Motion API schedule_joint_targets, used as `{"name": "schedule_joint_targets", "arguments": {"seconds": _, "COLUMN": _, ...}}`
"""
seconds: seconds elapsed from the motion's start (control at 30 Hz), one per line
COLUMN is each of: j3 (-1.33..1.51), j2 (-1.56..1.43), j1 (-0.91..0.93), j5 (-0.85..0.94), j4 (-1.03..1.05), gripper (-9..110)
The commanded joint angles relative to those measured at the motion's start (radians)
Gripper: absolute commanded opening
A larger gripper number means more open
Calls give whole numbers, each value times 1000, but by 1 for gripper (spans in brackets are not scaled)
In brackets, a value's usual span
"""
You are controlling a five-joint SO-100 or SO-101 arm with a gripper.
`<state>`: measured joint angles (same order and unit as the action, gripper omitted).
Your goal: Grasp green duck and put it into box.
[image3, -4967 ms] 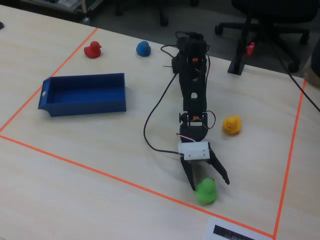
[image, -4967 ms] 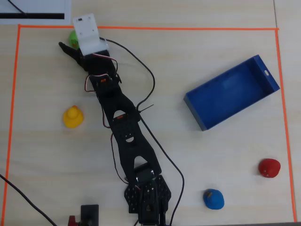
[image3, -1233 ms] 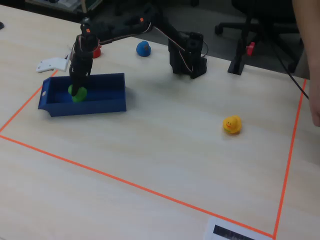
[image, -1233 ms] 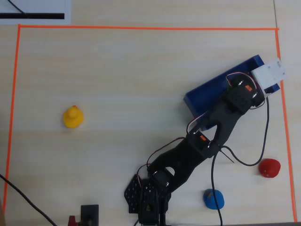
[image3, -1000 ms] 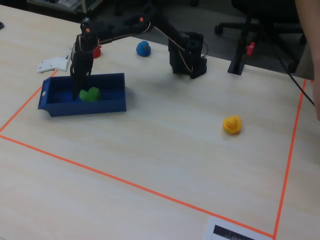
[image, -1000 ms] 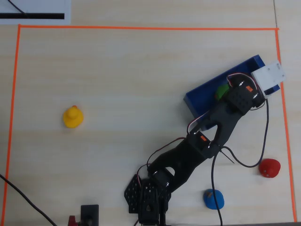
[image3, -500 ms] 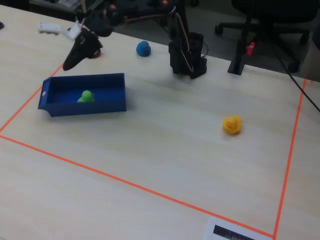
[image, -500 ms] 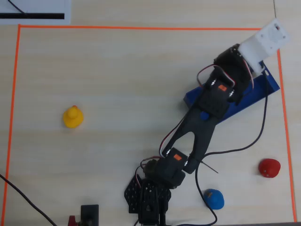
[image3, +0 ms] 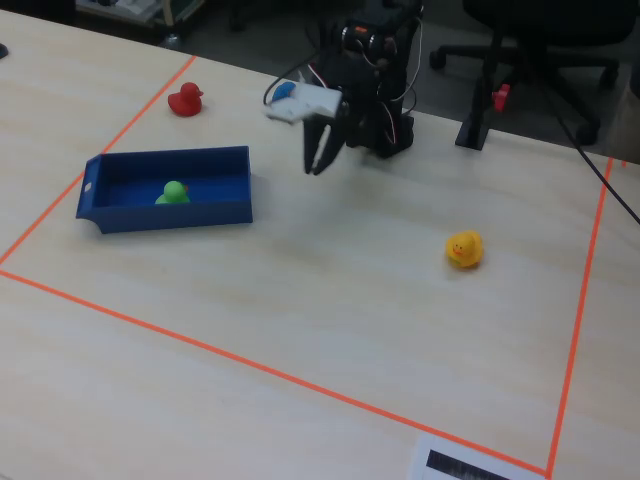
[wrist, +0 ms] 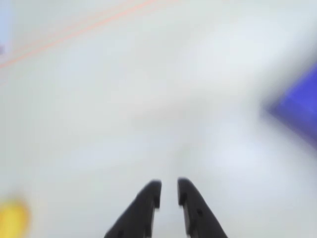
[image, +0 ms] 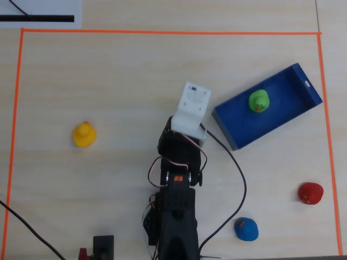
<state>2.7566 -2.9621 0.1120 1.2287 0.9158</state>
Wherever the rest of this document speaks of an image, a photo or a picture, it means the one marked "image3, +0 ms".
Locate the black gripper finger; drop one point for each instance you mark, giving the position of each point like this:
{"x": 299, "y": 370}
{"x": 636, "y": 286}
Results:
{"x": 331, "y": 150}
{"x": 309, "y": 145}

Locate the green rubber duck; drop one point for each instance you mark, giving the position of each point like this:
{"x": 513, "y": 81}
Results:
{"x": 173, "y": 192}

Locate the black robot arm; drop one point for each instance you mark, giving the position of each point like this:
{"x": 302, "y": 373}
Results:
{"x": 395, "y": 135}

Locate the blue rubber duck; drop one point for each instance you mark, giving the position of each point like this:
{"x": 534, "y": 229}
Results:
{"x": 282, "y": 91}

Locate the red rubber duck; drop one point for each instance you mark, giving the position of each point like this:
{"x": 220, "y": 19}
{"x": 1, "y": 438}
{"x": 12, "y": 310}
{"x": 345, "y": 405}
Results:
{"x": 185, "y": 102}

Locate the yellow rubber duck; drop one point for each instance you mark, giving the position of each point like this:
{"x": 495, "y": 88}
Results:
{"x": 465, "y": 250}

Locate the blue plastic box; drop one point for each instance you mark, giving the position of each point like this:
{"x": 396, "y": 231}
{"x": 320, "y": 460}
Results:
{"x": 150, "y": 217}

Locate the orange tape strip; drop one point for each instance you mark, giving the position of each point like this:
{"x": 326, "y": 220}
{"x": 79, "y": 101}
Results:
{"x": 140, "y": 114}
{"x": 250, "y": 365}
{"x": 580, "y": 310}

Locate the black office chair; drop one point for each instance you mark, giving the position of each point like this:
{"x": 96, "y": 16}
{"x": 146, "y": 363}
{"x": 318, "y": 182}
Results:
{"x": 550, "y": 15}

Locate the background shelf cart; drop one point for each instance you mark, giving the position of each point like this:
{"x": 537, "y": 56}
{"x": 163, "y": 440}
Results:
{"x": 140, "y": 10}

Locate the dark object at table edge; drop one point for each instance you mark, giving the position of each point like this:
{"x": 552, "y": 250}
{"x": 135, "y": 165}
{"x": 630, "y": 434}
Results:
{"x": 3, "y": 51}

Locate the white paper with black bar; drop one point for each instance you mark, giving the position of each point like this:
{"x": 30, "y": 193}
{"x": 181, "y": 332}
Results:
{"x": 420, "y": 460}

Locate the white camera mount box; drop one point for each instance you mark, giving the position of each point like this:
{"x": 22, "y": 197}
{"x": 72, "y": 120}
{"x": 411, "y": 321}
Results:
{"x": 305, "y": 102}

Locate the black camera stand post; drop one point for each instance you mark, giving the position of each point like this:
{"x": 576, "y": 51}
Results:
{"x": 475, "y": 120}

